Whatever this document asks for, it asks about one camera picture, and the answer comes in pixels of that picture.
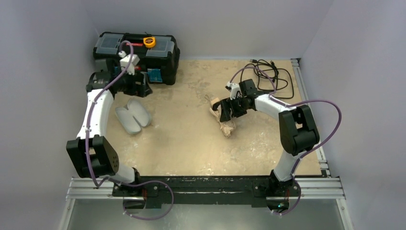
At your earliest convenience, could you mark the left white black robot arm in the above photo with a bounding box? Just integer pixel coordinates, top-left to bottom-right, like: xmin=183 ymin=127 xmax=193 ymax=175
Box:
xmin=66 ymin=71 xmax=152 ymax=187

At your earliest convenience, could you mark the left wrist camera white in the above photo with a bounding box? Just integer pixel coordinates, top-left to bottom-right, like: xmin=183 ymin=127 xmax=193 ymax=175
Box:
xmin=118 ymin=51 xmax=140 ymax=75

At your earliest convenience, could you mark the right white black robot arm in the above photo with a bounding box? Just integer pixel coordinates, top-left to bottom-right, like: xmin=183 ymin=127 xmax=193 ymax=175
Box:
xmin=212 ymin=79 xmax=320 ymax=183

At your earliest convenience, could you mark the black plastic toolbox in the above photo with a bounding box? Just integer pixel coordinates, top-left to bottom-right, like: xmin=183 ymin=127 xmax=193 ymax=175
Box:
xmin=93 ymin=32 xmax=180 ymax=85

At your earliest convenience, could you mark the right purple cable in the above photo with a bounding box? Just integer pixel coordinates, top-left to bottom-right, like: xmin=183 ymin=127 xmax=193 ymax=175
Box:
xmin=229 ymin=66 xmax=342 ymax=217

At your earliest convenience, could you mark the beige umbrella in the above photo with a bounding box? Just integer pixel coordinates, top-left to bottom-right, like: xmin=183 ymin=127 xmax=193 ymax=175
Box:
xmin=204 ymin=94 xmax=237 ymax=138

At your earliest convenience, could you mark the aluminium frame rail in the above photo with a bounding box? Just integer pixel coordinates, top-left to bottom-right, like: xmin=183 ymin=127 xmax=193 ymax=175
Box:
xmin=65 ymin=58 xmax=354 ymax=230

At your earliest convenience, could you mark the grey umbrella case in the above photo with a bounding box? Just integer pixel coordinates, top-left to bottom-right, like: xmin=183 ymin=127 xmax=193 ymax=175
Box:
xmin=115 ymin=98 xmax=152 ymax=135

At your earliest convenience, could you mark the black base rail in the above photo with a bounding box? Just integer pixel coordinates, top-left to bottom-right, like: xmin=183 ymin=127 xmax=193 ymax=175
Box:
xmin=112 ymin=175 xmax=301 ymax=211

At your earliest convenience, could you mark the yellow tape measure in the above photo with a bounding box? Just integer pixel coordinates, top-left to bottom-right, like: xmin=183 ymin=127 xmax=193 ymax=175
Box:
xmin=143 ymin=36 xmax=157 ymax=48

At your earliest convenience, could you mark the black coiled usb cable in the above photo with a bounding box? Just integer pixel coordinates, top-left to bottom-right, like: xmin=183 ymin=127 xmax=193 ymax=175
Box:
xmin=240 ymin=58 xmax=295 ymax=100

